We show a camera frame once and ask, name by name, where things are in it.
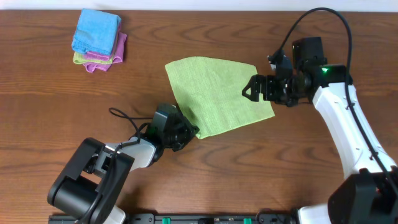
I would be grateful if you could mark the green folded cloth in stack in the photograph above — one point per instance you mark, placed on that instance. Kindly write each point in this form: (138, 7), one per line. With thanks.
(79, 59)

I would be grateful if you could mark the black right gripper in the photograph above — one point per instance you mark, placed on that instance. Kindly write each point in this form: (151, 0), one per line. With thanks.
(268, 81)

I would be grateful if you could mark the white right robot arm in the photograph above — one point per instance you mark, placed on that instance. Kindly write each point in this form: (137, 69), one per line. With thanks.
(366, 195)

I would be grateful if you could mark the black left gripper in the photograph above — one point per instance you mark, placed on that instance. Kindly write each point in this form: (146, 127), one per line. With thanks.
(188, 129)

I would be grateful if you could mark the purple folded cloth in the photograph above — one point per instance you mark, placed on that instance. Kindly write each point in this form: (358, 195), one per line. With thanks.
(117, 53)

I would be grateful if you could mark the green microfiber cloth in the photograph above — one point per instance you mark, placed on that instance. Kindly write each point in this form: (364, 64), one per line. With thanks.
(208, 92)

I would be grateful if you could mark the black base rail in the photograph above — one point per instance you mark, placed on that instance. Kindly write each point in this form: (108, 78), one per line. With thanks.
(266, 217)

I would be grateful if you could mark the blue folded cloth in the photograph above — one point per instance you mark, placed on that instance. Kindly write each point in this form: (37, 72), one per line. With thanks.
(96, 31)

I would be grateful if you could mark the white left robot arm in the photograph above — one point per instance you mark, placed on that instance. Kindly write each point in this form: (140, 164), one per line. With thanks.
(89, 185)

